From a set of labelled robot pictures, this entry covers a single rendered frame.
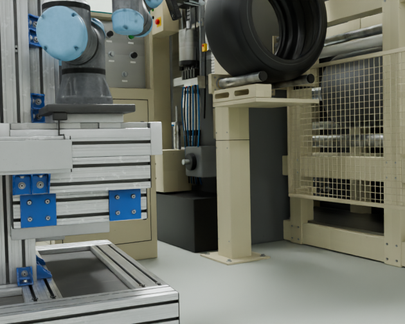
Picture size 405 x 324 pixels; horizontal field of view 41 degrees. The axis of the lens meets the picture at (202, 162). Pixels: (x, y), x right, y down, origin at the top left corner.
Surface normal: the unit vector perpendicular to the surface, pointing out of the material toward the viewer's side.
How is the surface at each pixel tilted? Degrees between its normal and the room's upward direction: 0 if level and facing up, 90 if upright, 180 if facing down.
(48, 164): 90
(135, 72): 90
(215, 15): 90
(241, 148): 90
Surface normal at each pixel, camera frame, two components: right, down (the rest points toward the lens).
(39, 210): 0.38, 0.03
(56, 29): -0.06, 0.17
